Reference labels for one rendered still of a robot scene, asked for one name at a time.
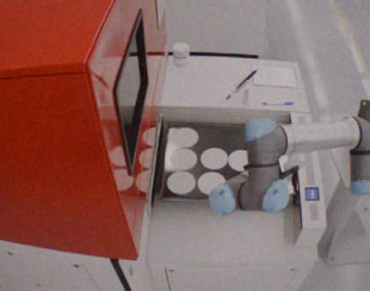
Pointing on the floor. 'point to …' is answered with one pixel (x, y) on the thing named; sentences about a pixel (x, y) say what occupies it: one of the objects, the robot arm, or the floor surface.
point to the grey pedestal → (347, 230)
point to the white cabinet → (229, 275)
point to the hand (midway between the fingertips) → (289, 167)
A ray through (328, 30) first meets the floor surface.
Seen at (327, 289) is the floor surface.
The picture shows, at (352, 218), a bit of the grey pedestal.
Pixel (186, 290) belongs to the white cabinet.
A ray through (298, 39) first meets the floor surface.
